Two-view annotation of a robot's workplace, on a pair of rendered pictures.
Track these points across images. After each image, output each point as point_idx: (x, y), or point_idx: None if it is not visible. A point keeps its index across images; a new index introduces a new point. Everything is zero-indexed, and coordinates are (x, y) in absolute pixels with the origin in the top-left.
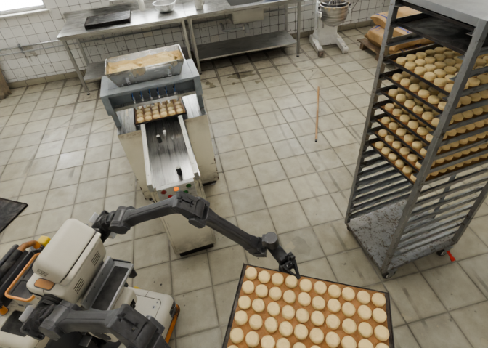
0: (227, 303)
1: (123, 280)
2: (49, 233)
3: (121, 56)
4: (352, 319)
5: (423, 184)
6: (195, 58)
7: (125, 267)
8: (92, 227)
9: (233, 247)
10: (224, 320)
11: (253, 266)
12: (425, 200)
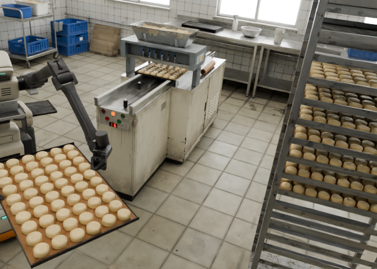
0: (97, 240)
1: (9, 116)
2: (49, 132)
3: (155, 22)
4: (89, 209)
5: (277, 185)
6: (261, 87)
7: (19, 113)
8: (21, 76)
9: (144, 211)
10: (82, 249)
11: (77, 148)
12: (294, 224)
